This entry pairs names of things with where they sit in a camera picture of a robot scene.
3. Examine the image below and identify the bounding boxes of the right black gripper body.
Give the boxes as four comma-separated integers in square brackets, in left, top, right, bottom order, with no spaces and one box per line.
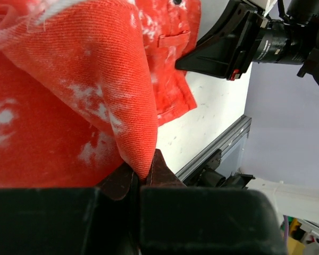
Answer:
[225,1,266,81]

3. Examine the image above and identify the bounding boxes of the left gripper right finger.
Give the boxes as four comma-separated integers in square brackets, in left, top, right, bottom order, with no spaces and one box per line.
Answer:
[139,150,288,254]

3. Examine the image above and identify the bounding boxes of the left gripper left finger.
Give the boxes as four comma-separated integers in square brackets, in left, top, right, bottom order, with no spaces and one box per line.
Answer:
[0,164,138,254]

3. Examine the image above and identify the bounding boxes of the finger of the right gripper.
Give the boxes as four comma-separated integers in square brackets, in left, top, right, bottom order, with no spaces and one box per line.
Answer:
[174,10,252,80]

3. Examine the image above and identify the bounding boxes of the red tie-dye trousers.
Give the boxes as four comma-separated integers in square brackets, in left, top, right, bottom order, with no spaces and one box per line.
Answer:
[0,1,201,188]

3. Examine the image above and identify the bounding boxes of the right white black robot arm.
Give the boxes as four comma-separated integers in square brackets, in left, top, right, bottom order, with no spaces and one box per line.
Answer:
[175,1,319,223]

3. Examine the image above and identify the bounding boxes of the aluminium rail frame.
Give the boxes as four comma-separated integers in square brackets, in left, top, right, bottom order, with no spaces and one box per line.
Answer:
[175,115,252,185]

